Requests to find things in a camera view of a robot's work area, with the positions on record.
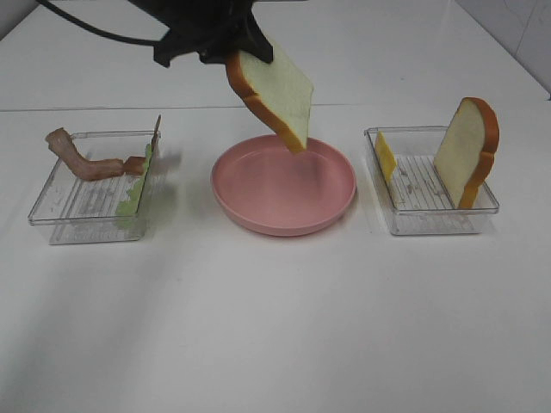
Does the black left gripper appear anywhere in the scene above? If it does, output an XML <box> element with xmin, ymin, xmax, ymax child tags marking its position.
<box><xmin>133</xmin><ymin>0</ymin><xmax>274</xmax><ymax>68</ymax></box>

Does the bread slice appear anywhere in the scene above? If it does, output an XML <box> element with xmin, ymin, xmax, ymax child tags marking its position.
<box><xmin>225</xmin><ymin>41</ymin><xmax>313</xmax><ymax>153</ymax></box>
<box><xmin>433</xmin><ymin>97</ymin><xmax>499</xmax><ymax>209</ymax></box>

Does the green lettuce leaf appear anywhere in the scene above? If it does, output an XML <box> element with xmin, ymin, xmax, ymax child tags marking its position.
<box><xmin>115</xmin><ymin>170</ymin><xmax>148</xmax><ymax>230</ymax></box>

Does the long bacon strip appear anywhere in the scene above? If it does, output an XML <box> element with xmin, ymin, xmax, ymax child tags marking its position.
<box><xmin>45</xmin><ymin>128</ymin><xmax>124</xmax><ymax>181</ymax></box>

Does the pink round plate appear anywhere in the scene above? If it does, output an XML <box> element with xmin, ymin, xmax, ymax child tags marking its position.
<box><xmin>211</xmin><ymin>135</ymin><xmax>356</xmax><ymax>237</ymax></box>

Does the yellow cheese slice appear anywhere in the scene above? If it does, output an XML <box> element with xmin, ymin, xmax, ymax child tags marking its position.
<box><xmin>375</xmin><ymin>131</ymin><xmax>397</xmax><ymax>184</ymax></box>

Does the right clear plastic tray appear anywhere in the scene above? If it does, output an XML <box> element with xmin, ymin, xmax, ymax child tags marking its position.
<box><xmin>364</xmin><ymin>126</ymin><xmax>499</xmax><ymax>236</ymax></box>

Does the clear plastic tray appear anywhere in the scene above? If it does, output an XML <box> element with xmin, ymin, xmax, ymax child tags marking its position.
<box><xmin>28</xmin><ymin>130</ymin><xmax>162</xmax><ymax>245</ymax></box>
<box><xmin>364</xmin><ymin>126</ymin><xmax>499</xmax><ymax>236</ymax></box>

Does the left clear plastic tray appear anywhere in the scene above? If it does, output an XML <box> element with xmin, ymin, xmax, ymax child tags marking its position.
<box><xmin>28</xmin><ymin>130</ymin><xmax>162</xmax><ymax>245</ymax></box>

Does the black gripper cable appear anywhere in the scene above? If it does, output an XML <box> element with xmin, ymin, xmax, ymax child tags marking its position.
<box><xmin>34</xmin><ymin>0</ymin><xmax>167</xmax><ymax>46</ymax></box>

